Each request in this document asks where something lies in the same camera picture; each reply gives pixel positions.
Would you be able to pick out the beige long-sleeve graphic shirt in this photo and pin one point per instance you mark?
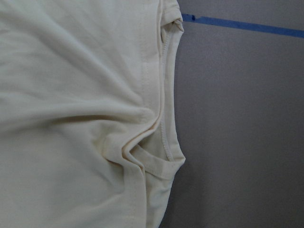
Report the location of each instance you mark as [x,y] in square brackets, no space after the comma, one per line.
[87,128]

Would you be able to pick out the brown paper table cover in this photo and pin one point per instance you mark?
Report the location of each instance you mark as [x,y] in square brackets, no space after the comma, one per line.
[239,105]

